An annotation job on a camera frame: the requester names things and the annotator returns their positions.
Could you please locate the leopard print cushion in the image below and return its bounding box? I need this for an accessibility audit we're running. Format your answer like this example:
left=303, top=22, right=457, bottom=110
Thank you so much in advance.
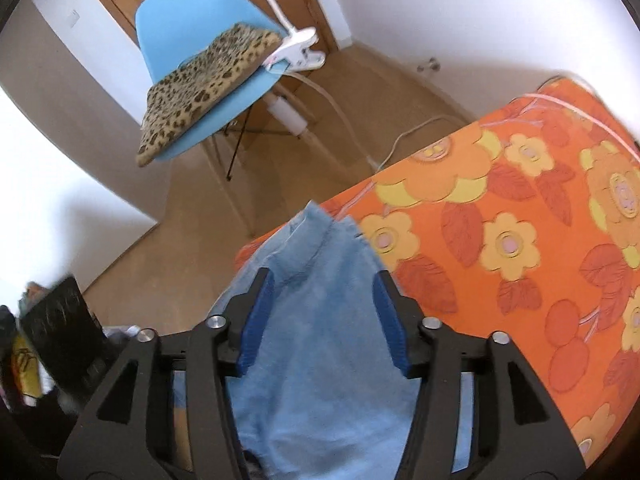
left=136, top=23, right=287, bottom=168

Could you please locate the white power adapter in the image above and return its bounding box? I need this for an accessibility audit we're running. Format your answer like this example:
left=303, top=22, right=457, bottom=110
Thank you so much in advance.
left=267, top=97, right=312, bottom=139

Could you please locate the white cable on bed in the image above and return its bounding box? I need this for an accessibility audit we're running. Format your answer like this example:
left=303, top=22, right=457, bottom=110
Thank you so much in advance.
left=522, top=76, right=640, bottom=161

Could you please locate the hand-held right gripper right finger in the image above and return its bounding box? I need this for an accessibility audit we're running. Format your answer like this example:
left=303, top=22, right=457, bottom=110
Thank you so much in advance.
left=372, top=270, right=587, bottom=480

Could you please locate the white clamp lamp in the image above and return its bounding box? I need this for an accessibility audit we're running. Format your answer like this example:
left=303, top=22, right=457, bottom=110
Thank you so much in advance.
left=242, top=0, right=327, bottom=73

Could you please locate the white floor cable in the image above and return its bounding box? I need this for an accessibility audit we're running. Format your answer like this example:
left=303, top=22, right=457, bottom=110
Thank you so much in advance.
left=369, top=114, right=477, bottom=172

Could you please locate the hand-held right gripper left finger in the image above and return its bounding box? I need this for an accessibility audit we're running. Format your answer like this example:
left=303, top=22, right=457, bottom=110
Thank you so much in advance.
left=57, top=267, right=276, bottom=480

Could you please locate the orange floral bed sheet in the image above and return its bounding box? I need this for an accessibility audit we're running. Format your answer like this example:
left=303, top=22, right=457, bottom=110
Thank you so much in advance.
left=234, top=76, right=640, bottom=468

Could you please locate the blue plastic chair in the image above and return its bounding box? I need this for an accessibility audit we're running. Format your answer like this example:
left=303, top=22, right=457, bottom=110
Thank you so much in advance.
left=134, top=0, right=321, bottom=183

